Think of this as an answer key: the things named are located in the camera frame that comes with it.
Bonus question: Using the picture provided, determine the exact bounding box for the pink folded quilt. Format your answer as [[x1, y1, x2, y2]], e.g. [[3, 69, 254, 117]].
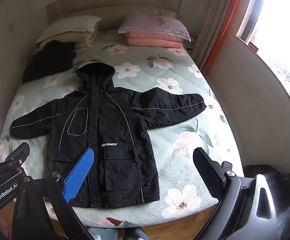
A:
[[126, 31, 184, 48]]

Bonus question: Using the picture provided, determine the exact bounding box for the orange curtain strip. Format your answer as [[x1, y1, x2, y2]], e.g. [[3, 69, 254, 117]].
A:
[[201, 0, 260, 74]]

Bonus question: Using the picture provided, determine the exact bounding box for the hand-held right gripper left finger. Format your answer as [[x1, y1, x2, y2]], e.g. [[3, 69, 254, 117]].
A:
[[11, 148, 95, 240]]

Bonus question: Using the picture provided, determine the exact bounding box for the lavender pillow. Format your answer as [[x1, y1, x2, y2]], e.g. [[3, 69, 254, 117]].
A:
[[118, 14, 192, 43]]

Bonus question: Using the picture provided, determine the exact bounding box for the beige padded headboard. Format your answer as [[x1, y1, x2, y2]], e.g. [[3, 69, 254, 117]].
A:
[[45, 0, 183, 22]]

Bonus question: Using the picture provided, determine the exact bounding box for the cream folded quilt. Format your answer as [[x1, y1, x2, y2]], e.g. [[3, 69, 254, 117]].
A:
[[39, 29, 98, 50]]

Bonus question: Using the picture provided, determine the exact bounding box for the black hooded jacket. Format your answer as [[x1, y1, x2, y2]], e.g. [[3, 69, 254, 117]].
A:
[[10, 62, 207, 208]]

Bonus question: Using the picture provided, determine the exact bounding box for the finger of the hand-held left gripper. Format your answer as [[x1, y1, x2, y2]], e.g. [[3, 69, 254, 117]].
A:
[[4, 142, 31, 167]]

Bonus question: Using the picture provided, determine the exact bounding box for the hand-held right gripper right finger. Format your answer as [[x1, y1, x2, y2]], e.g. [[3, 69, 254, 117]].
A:
[[193, 147, 281, 240]]

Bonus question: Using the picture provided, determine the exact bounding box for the white lace pillow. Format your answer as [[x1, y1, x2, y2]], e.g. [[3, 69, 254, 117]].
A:
[[36, 15, 102, 43]]

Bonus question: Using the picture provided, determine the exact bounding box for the small red box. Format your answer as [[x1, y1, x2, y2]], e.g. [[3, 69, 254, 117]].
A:
[[247, 42, 260, 53]]

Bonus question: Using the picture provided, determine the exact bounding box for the black folded garment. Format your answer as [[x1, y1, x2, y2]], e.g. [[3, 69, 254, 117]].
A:
[[22, 40, 77, 83]]

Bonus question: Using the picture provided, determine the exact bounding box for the window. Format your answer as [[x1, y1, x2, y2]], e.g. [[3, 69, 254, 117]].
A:
[[232, 0, 290, 105]]

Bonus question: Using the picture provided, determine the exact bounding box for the beige curtain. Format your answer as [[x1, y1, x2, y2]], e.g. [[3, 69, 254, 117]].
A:
[[192, 0, 238, 73]]

